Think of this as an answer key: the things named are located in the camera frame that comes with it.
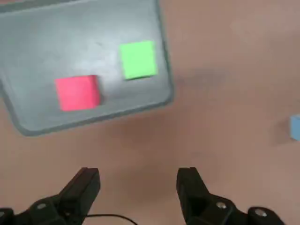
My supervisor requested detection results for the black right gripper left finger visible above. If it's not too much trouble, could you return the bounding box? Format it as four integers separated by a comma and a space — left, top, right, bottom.
0, 167, 101, 225

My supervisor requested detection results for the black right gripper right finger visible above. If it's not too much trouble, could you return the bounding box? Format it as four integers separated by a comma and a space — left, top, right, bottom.
176, 166, 287, 225

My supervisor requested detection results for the red square foam block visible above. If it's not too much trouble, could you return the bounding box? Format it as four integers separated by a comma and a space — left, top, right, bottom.
55, 75, 102, 112

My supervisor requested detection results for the gray metal tray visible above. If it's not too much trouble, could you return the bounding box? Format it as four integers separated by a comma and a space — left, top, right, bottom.
0, 0, 174, 138

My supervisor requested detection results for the green square foam block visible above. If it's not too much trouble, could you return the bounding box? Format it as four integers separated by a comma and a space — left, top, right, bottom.
119, 40, 158, 80

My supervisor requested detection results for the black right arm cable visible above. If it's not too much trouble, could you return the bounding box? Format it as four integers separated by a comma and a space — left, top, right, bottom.
86, 213, 138, 225

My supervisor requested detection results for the blue square foam block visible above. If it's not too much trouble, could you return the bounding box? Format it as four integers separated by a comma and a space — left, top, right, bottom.
290, 114, 300, 141

